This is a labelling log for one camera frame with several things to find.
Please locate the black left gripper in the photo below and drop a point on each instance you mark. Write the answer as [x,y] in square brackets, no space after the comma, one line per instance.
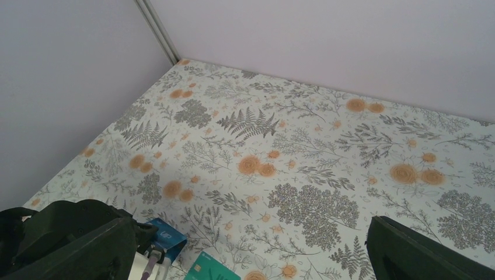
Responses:
[28,235]

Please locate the aluminium rail base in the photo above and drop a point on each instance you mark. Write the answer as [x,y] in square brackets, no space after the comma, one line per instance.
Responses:
[154,22]

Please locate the floral table cloth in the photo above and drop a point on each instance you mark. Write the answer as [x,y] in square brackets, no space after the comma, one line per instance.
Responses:
[278,179]

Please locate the teal credit card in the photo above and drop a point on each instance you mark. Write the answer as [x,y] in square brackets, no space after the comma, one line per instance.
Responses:
[207,267]

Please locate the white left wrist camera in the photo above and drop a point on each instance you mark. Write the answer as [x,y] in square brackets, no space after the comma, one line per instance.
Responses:
[141,267]

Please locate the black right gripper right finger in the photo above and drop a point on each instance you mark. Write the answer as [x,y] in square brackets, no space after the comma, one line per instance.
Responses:
[398,252]

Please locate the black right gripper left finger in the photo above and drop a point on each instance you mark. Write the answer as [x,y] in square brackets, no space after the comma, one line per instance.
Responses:
[107,252]

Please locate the dark blue credit card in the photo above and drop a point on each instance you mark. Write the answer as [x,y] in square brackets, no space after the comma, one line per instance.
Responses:
[167,240]

